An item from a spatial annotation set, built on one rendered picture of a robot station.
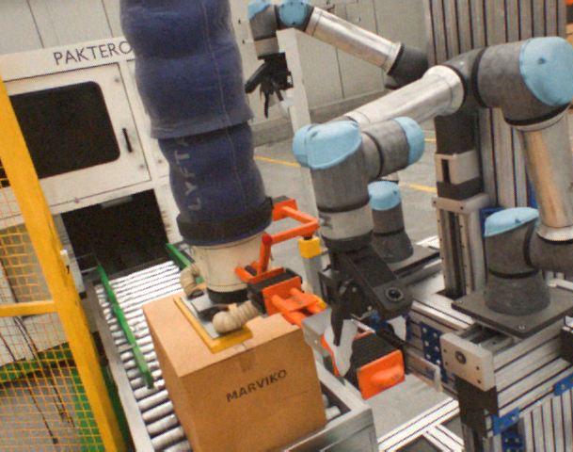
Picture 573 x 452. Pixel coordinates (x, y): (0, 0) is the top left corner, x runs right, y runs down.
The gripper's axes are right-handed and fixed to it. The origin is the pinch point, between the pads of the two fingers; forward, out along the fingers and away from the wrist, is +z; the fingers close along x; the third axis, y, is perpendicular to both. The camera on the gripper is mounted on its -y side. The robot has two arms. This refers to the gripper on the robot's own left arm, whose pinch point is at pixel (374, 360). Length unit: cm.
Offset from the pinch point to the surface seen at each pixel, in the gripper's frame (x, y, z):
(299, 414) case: -12, 73, 60
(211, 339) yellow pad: 14.1, 46.6, 11.1
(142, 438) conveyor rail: 32, 108, 68
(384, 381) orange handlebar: 2.1, -5.4, 0.0
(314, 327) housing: 3.2, 13.0, -1.5
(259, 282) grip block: 3.2, 37.7, -1.6
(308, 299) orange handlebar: -0.8, 23.3, -1.4
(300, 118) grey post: -161, 351, 11
